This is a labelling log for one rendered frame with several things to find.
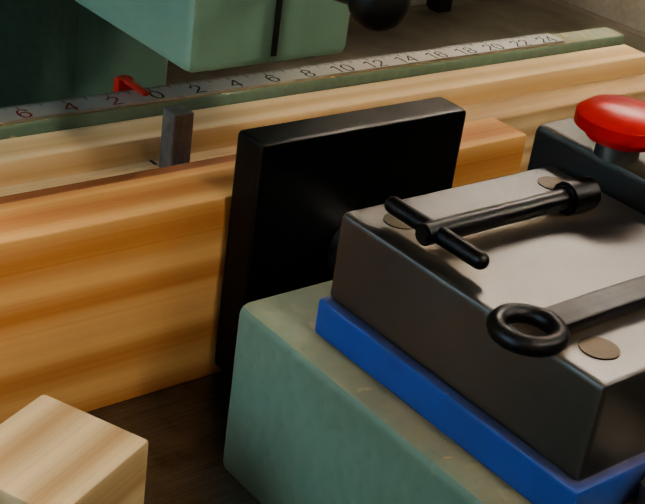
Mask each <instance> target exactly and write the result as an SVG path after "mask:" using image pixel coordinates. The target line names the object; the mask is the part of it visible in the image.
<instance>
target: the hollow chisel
mask: <svg viewBox="0 0 645 504"><path fill-rule="evenodd" d="M193 120H194V112H192V111H191V110H189V109H188V108H186V107H185V106H183V105H177V106H170V107H164V108H163V119H162V132H161V145H160V158H159V167H160V168H161V167H167V166H172V165H178V164H183V163H189V162H190V153H191V142H192V131H193Z"/></svg>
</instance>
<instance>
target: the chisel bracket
mask: <svg viewBox="0 0 645 504"><path fill-rule="evenodd" d="M75 1H76V2H78V3H79V4H81V5H82V6H84V7H86V8H87V9H89V10H90V11H92V12H93V13H95V14H97V15H98V16H100V17H101V18H103V19H105V20H106V21H108V22H109V23H111V24H112V25H114V26H116V27H117V28H119V29H120V30H122V31H123V32H125V33H127V34H128V35H130V36H131V37H133V38H135V39H136V40H138V41H139V42H141V43H142V44H144V45H146V46H147V47H149V48H150V49H152V50H154V51H155V52H157V53H158V54H160V55H161V56H163V57H165V58H166V59H168V60H169V61H171V62H172V63H174V64H176V65H177V66H179V67H180V68H182V69H184V70H185V71H188V72H191V73H193V72H202V71H209V70H217V69H225V68H232V67H240V66H247V65H255V64H262V63H270V62H277V61H285V60H293V59H300V58H308V57H315V56H323V55H330V54H338V53H340V52H342V51H343V49H344V47H345V45H346V38H347V31H348V24H349V17H350V11H349V9H348V5H347V4H343V3H340V2H337V1H334V0H75Z"/></svg>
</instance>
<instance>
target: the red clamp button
mask: <svg viewBox="0 0 645 504"><path fill-rule="evenodd" d="M574 122H575V124H576V125H577V126H578V127H579V128H580V129H582V130H583V131H584V132H585V133H586V135H587V136H588V137H589V138H590V139H591V140H593V141H594V142H596V143H598V144H600V145H602V146H605V147H608V148H611V149H615V150H619V151H625V152H636V153H640V152H645V101H643V100H640V99H636V98H632V97H627V96H621V95H597V96H593V97H591V98H588V99H586V100H584V101H581V102H580V103H578V104H577V106H576V110H575V114H574Z"/></svg>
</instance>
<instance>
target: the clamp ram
mask: <svg viewBox="0 0 645 504"><path fill-rule="evenodd" d="M465 117H466V110H465V109H464V108H462V107H460V106H458V105H456V104H454V103H452V102H450V101H449V100H447V99H445V98H443V97H434V98H428V99H422V100H416V101H410V102H404V103H398V104H392V105H386V106H380V107H374V108H369V109H363V110H357V111H351V112H345V113H339V114H333V115H327V116H321V117H315V118H309V119H303V120H297V121H292V122H286V123H280V124H274V125H268V126H262V127H256V128H250V129H244V130H241V131H240V132H239V134H238V140H237V150H236V160H235V169H234V179H233V189H232V198H231V208H230V218H229V227H228V237H227V247H226V256H225V266H224V276H223V285H222V295H221V305H220V314H219V324H218V334H217V343H216V353H215V363H216V365H217V366H218V367H219V368H220V369H221V370H223V371H224V372H225V373H226V374H227V375H228V376H229V377H230V378H232V375H233V366H234V357H235V349H236V340H237V331H238V322H239V313H240V311H241V309H242V307H243V306H244V305H245V304H247V303H248V302H252V301H256V300H260V299H263V298H267V297H271V296H274V295H278V294H282V293H286V292H289V291H293V290H297V289H300V288H304V287H308V286H312V285H315V284H319V283H323V282H327V281H330V280H333V276H334V269H335V263H336V256H337V249H338V243H339V236H340V229H341V223H342V217H343V215H344V214H345V213H347V212H350V211H355V210H359V209H363V208H368V207H372V206H376V205H381V204H384V203H385V200H386V199H387V198H389V197H391V196H396V197H398V198H400V199H402V200H403V199H407V198H411V197H416V196H420V195H424V194H429V193H433V192H437V191H442V190H446V189H450V188H452V184H453V179H454V174H455V169H456V164H457V159H458V153H459V148H460V143H461V138H462V133H463V127H464V122H465Z"/></svg>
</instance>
